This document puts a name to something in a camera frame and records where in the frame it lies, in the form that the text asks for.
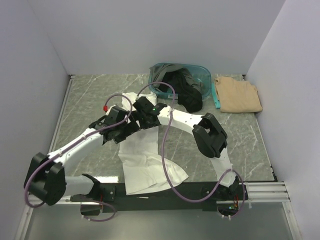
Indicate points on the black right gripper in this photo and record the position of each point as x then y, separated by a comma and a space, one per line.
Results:
137, 117

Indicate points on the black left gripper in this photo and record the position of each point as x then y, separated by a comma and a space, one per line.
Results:
131, 127

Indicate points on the white t shirt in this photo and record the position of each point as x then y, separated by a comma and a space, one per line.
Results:
142, 165

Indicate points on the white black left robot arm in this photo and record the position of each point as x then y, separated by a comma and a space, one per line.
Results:
46, 176

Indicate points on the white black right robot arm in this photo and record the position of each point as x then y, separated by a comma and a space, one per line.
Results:
209, 135

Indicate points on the grey t shirt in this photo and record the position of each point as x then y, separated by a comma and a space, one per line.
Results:
158, 71

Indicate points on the black t shirt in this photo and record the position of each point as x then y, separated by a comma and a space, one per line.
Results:
186, 95

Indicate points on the teal plastic basket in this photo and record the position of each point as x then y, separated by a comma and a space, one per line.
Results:
200, 74

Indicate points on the folded tan t shirt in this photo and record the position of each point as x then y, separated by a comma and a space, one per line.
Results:
237, 96

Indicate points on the black base crossbar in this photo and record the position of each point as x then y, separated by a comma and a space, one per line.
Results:
115, 194

